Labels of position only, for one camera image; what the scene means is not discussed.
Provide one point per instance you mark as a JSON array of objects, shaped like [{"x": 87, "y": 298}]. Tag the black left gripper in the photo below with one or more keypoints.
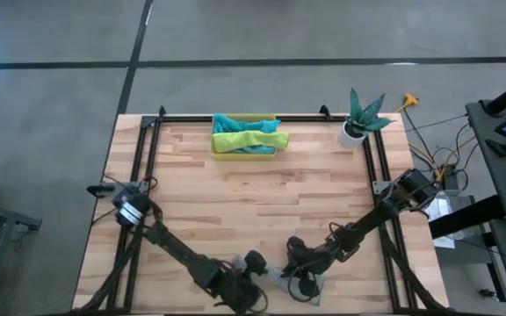
[{"x": 237, "y": 289}]

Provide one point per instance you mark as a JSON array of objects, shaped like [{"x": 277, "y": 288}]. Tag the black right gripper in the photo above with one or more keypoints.
[{"x": 312, "y": 261}]

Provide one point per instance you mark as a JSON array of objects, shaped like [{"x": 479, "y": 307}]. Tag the yellow translucent plastic basket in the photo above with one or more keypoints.
[{"x": 244, "y": 156}]

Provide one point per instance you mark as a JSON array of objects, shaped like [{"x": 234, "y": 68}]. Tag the blue microfiber towel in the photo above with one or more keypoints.
[{"x": 257, "y": 150}]

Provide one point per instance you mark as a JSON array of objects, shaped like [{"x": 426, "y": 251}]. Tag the lime green microfiber towel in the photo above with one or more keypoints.
[{"x": 248, "y": 140}]

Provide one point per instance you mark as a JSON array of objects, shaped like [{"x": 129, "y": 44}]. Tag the teal microfiber towel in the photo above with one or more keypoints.
[{"x": 244, "y": 125}]

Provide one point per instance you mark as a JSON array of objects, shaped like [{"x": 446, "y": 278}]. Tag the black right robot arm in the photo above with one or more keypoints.
[{"x": 380, "y": 215}]

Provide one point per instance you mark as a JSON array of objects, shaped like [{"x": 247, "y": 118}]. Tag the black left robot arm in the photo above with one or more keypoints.
[{"x": 169, "y": 246}]

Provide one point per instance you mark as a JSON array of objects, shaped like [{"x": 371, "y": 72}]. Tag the snake plant in white pot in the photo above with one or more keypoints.
[{"x": 360, "y": 120}]

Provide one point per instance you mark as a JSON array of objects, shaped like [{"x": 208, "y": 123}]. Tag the black power strip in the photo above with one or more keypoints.
[{"x": 453, "y": 177}]

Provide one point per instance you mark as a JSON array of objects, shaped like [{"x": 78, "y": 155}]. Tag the black caster wheel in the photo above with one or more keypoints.
[{"x": 486, "y": 293}]

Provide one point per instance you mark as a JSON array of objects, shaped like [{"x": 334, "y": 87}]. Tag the black equipment desk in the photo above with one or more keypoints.
[{"x": 494, "y": 175}]

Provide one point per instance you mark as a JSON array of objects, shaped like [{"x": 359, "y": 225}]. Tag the black frame clamp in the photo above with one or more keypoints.
[
  {"x": 325, "y": 112},
  {"x": 162, "y": 110}
]

